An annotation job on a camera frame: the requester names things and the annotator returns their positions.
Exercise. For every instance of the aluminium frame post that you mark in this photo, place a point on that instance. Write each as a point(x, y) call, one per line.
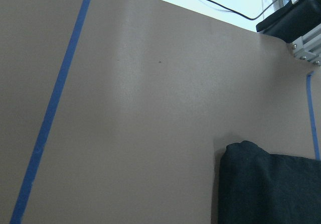
point(307, 47)

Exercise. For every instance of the black graphic t-shirt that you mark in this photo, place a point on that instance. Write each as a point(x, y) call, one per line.
point(258, 187)

